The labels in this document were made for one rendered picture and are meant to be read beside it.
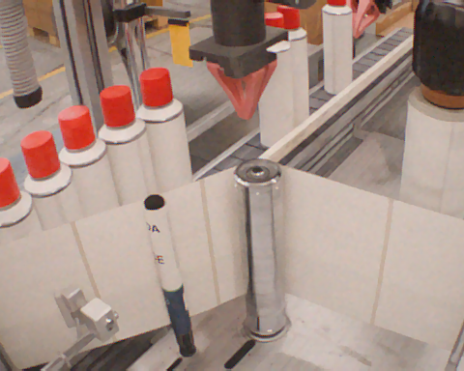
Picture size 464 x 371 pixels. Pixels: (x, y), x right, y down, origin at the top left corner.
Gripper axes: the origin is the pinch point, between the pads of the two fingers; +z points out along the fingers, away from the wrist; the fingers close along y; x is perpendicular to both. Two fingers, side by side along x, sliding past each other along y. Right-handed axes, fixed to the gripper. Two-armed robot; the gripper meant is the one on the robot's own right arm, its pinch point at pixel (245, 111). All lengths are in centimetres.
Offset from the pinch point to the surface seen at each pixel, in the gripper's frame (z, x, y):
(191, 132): 5.7, 9.3, 0.4
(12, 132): 102, 231, 71
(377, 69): 10.0, 1.9, 42.7
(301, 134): 10.6, 1.6, 14.5
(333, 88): 11.7, 6.5, 33.3
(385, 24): 16, 19, 89
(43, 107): 102, 240, 102
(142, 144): -1.1, 3.5, -12.6
